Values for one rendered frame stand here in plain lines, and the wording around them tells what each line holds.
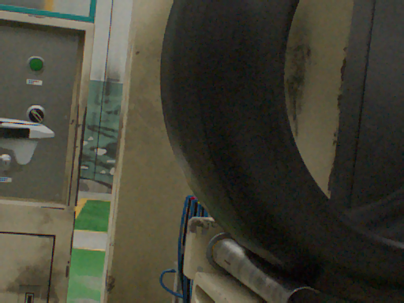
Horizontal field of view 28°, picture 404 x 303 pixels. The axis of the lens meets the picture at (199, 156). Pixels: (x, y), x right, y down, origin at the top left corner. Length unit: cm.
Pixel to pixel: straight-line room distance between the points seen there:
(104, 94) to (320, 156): 881
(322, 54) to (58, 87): 57
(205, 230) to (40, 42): 58
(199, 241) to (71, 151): 47
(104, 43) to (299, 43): 885
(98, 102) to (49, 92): 846
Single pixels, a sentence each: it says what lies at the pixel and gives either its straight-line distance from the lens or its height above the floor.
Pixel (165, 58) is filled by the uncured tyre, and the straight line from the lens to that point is 109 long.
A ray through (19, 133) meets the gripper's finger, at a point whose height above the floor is 106.
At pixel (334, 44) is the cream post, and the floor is 125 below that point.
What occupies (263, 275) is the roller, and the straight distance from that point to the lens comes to 106.
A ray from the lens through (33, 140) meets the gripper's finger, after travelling 123.
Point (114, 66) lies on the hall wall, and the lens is 1018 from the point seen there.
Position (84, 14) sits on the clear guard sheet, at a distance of 163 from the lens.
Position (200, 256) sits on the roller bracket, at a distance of 128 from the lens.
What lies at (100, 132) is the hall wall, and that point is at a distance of 1011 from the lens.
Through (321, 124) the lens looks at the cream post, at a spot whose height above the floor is 112.
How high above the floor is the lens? 111
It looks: 3 degrees down
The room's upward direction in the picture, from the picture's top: 6 degrees clockwise
